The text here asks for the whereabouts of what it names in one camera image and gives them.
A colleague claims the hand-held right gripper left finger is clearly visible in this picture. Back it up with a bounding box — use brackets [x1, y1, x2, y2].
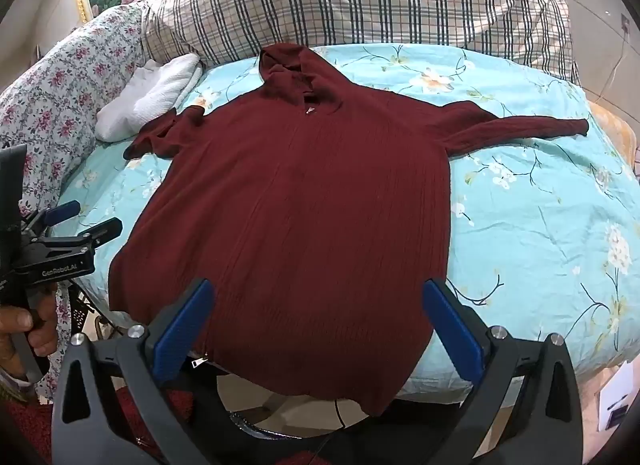
[51, 278, 216, 465]

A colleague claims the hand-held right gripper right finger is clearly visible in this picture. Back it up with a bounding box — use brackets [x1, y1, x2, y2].
[422, 277, 585, 465]

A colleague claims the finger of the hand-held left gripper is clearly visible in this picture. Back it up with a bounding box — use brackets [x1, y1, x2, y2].
[31, 200, 82, 240]
[42, 218, 123, 258]

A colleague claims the dark red hooded sweater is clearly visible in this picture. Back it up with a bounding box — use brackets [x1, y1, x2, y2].
[108, 43, 590, 417]

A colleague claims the person's left hand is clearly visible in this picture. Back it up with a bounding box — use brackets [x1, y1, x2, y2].
[0, 291, 59, 381]

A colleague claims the pink floral white cloth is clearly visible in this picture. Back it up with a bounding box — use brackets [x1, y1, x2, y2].
[0, 1, 151, 401]

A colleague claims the red patterned rug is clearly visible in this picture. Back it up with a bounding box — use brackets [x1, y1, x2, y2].
[10, 384, 201, 465]

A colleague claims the light blue floral bedsheet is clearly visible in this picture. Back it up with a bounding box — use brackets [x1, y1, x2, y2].
[59, 43, 640, 406]

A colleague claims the white folded towel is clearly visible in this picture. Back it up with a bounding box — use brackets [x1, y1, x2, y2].
[96, 53, 203, 141]

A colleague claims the white paper sheet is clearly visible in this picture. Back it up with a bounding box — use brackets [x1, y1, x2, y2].
[598, 361, 638, 432]

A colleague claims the black cable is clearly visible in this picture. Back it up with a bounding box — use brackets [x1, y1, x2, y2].
[312, 399, 351, 465]

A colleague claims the wall socket with cord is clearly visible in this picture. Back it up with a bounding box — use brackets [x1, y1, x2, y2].
[597, 15, 632, 101]

